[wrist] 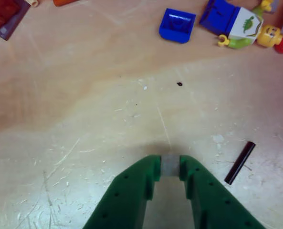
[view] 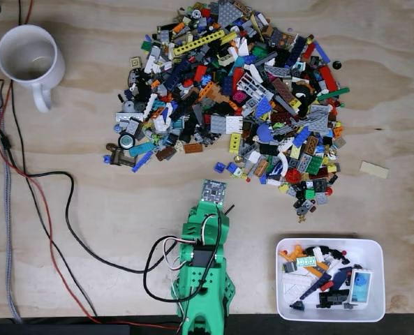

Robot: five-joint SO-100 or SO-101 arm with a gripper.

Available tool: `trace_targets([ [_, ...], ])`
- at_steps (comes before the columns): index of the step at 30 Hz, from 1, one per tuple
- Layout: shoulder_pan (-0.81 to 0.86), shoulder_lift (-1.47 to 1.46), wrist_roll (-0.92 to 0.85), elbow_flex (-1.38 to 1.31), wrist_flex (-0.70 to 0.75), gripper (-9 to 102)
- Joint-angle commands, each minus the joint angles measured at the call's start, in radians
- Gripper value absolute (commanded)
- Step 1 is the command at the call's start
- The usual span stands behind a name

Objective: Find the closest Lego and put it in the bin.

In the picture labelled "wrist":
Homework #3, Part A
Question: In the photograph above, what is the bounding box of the dark purple Lego piece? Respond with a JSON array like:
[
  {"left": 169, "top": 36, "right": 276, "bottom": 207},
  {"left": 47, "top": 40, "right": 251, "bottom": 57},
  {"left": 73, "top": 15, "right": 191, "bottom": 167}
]
[{"left": 0, "top": 0, "right": 32, "bottom": 41}]

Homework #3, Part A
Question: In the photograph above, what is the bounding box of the orange Lego piece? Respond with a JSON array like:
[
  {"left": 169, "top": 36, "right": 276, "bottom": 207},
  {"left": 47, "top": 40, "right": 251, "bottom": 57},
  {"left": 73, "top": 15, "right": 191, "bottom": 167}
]
[{"left": 52, "top": 0, "right": 79, "bottom": 6}]

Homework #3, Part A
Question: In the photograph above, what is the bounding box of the red Lego plate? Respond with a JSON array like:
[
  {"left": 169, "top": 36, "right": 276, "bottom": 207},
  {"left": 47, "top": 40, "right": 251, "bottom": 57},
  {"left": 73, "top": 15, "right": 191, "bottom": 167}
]
[{"left": 0, "top": 0, "right": 21, "bottom": 43}]

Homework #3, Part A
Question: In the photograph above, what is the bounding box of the Lego minifigure with dinosaur torso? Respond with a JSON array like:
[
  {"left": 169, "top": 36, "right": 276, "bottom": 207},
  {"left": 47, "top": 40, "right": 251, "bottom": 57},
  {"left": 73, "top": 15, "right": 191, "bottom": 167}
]
[{"left": 199, "top": 0, "right": 282, "bottom": 50}]

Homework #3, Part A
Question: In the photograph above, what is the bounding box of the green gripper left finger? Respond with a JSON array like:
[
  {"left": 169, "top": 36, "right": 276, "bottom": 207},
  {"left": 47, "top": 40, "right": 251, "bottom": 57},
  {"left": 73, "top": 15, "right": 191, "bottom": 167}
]
[{"left": 83, "top": 154, "right": 171, "bottom": 229}]

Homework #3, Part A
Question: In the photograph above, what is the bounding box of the black Lego rod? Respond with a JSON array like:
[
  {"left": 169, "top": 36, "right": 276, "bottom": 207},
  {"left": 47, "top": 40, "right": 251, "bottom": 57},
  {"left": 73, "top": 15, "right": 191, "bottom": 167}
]
[{"left": 224, "top": 141, "right": 256, "bottom": 185}]

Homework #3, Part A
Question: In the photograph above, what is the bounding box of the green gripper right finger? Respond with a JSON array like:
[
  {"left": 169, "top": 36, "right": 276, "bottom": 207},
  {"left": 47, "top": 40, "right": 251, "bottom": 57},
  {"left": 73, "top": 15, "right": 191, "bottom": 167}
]
[{"left": 170, "top": 154, "right": 267, "bottom": 229}]

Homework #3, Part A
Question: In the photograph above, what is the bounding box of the blue Lego slope brick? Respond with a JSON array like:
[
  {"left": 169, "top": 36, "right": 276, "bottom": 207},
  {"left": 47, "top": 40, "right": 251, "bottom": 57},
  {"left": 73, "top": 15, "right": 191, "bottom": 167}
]
[{"left": 158, "top": 8, "right": 197, "bottom": 44}]

